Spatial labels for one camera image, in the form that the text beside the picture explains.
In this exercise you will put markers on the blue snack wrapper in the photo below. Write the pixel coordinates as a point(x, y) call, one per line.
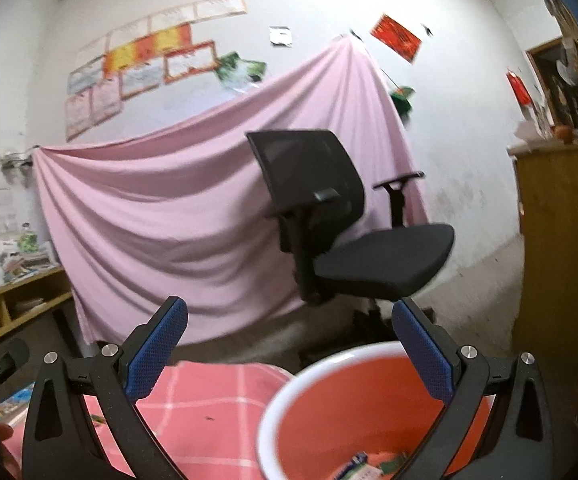
point(356, 462)

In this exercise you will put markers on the blue comic book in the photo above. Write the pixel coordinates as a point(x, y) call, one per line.
point(15, 407)

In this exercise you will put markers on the wooden cabinet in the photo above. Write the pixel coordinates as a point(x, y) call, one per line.
point(547, 321)

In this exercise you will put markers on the red wall paper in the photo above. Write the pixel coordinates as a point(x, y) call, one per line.
point(398, 38)

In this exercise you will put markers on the pink checked tablecloth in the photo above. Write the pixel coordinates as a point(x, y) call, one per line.
point(206, 416)

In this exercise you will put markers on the pink hanging sheet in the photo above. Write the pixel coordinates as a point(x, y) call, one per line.
point(182, 211)

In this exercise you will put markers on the black office chair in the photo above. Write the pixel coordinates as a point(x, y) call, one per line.
point(318, 202)

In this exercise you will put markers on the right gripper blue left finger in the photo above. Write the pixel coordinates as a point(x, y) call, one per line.
point(60, 440)

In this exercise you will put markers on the green hanging dustpan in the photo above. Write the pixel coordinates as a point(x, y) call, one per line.
point(400, 98)

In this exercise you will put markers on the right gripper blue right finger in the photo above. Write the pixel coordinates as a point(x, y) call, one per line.
point(516, 441)

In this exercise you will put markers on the wooden low shelf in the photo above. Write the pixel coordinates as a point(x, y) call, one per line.
point(27, 299)

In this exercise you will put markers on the red white-rimmed trash bin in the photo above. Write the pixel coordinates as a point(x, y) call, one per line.
point(369, 400)

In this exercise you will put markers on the wall certificates poster group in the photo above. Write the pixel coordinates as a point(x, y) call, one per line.
point(145, 54)

